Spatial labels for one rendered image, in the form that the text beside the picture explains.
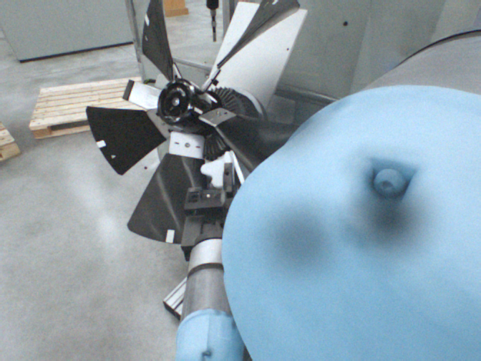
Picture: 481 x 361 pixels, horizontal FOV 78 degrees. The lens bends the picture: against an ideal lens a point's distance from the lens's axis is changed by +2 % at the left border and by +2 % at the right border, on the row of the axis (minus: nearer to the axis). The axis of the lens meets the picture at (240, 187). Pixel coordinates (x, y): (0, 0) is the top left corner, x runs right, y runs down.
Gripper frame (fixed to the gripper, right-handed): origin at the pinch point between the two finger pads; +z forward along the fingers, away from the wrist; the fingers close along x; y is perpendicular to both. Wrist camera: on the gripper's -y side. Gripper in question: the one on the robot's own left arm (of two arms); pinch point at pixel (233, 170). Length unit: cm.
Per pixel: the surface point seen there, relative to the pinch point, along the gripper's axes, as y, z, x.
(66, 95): 206, 282, 82
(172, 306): 45, 31, 106
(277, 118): -15, 68, 25
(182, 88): 12.2, 25.1, -7.9
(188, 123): 11.3, 19.5, -1.2
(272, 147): -8.4, 8.6, 1.1
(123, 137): 34.3, 30.4, 6.9
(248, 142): -3.1, 10.4, 0.1
